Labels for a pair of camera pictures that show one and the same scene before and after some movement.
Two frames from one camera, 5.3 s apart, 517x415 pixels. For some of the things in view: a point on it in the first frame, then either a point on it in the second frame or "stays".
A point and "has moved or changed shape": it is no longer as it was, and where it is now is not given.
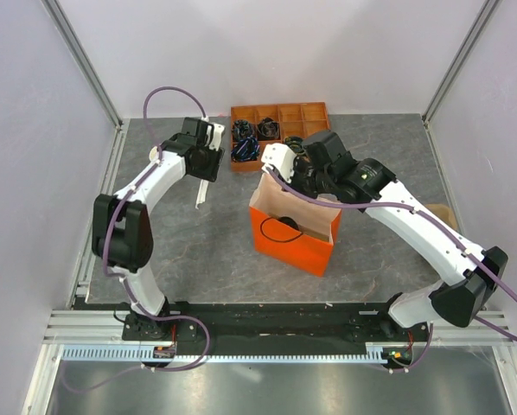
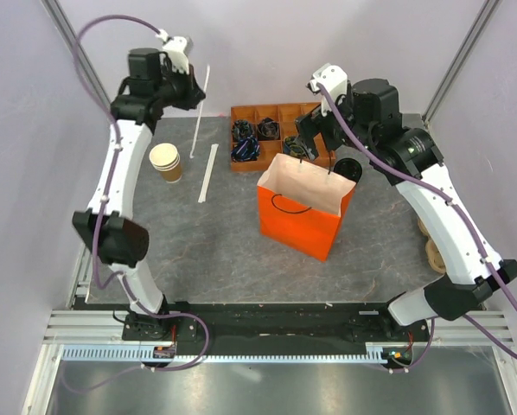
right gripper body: [303, 179] to [333, 131]
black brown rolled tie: [268, 129] stays
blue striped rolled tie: [245, 150] stays
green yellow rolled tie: [296, 143] stays
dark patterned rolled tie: [242, 129] stays
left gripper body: [209, 163] to [179, 89]
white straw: [201, 193] to [200, 111]
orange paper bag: [290, 228] has moved or changed shape
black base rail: [273, 327] stays
